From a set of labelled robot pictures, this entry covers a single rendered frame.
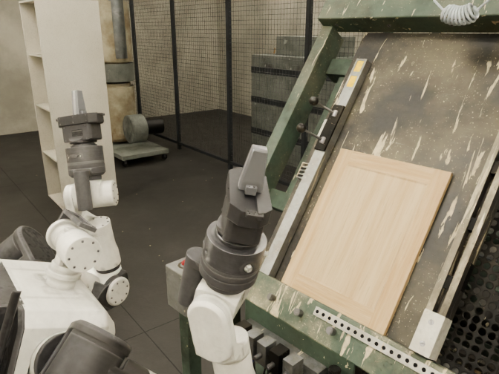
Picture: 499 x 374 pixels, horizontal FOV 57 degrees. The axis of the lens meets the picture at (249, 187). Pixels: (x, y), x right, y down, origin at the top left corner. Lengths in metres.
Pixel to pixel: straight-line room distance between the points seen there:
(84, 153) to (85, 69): 3.77
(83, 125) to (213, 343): 0.67
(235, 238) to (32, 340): 0.38
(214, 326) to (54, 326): 0.27
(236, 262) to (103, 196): 0.61
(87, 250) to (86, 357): 0.21
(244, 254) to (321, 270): 1.08
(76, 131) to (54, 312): 0.51
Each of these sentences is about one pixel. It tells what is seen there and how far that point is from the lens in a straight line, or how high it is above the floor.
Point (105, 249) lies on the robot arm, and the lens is 1.25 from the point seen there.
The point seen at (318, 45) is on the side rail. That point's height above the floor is 1.72.
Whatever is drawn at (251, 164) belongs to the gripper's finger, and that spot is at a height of 1.63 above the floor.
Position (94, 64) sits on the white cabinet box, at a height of 1.45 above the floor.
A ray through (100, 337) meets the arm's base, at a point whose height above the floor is 1.37.
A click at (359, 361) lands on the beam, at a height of 0.82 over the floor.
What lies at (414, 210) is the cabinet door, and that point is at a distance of 1.61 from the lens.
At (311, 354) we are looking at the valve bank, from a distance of 1.66.
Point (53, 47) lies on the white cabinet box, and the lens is 4.83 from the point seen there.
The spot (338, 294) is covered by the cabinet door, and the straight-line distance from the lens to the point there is 1.63.
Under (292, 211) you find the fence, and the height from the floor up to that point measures 1.12.
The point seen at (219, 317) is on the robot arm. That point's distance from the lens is 0.67.
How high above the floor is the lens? 1.79
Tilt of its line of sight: 19 degrees down
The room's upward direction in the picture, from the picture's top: straight up
